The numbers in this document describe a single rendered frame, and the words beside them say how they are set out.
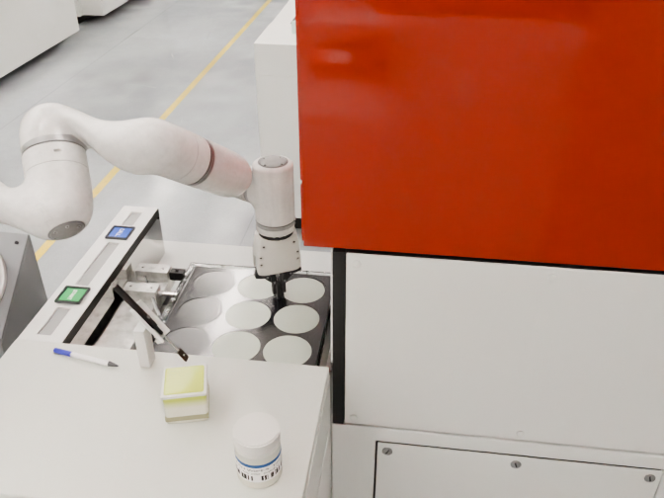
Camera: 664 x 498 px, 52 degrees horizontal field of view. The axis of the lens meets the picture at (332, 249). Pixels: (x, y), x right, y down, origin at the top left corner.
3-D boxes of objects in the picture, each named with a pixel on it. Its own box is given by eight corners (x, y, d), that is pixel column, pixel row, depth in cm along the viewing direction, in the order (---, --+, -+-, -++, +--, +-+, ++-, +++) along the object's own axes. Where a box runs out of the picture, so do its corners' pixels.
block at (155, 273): (173, 274, 168) (171, 264, 166) (168, 283, 165) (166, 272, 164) (141, 272, 169) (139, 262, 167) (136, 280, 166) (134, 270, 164)
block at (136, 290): (161, 293, 161) (160, 283, 160) (156, 302, 158) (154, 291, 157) (128, 290, 162) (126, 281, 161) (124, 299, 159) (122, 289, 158)
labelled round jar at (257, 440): (286, 456, 110) (284, 413, 105) (277, 492, 104) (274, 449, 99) (243, 451, 111) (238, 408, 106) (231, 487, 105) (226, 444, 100)
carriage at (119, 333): (175, 282, 170) (174, 273, 169) (117, 384, 140) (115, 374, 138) (144, 280, 171) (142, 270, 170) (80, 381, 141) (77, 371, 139)
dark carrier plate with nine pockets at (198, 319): (335, 278, 164) (335, 276, 164) (313, 376, 135) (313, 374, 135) (196, 268, 168) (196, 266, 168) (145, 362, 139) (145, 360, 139)
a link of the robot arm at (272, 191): (244, 218, 146) (278, 231, 141) (239, 161, 139) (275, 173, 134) (270, 203, 152) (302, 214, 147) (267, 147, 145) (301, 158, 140)
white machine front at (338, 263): (375, 218, 203) (380, 87, 182) (343, 424, 135) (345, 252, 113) (365, 217, 203) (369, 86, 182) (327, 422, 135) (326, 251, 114)
